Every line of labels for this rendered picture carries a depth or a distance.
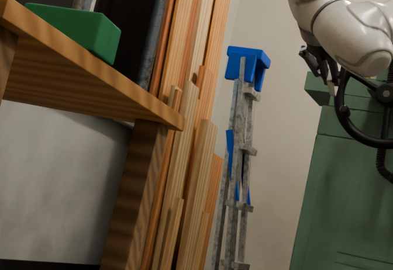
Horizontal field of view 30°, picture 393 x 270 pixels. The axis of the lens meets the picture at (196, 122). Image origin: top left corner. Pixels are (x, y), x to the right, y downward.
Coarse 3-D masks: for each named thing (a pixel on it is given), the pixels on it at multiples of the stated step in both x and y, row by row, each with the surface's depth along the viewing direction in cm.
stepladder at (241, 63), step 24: (240, 48) 315; (240, 72) 310; (264, 72) 326; (240, 96) 307; (240, 120) 305; (240, 144) 305; (240, 168) 305; (240, 216) 312; (216, 240) 297; (240, 240) 310; (216, 264) 296; (240, 264) 296
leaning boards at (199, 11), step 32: (192, 0) 389; (224, 0) 432; (160, 32) 356; (192, 32) 395; (224, 32) 439; (160, 64) 356; (192, 64) 393; (160, 96) 354; (192, 96) 358; (192, 128) 371; (192, 160) 390; (160, 192) 341; (192, 192) 365; (160, 224) 341; (192, 224) 366; (160, 256) 339; (192, 256) 371
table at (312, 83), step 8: (312, 80) 224; (320, 80) 223; (352, 80) 219; (368, 80) 208; (304, 88) 225; (312, 88) 224; (320, 88) 223; (328, 88) 222; (352, 88) 219; (360, 88) 218; (368, 88) 207; (312, 96) 232; (320, 96) 229; (328, 96) 227; (360, 96) 218; (368, 96) 216; (320, 104) 240; (328, 104) 238
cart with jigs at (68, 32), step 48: (0, 0) 73; (0, 48) 76; (48, 48) 82; (96, 48) 90; (0, 96) 77; (48, 96) 120; (96, 96) 108; (144, 96) 107; (144, 144) 120; (144, 192) 119
